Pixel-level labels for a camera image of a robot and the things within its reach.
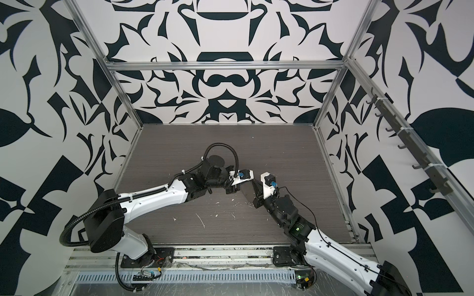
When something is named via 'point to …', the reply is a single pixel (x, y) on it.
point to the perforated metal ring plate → (249, 190)
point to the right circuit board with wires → (305, 278)
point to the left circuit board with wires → (147, 275)
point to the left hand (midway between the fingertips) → (248, 173)
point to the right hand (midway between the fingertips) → (252, 179)
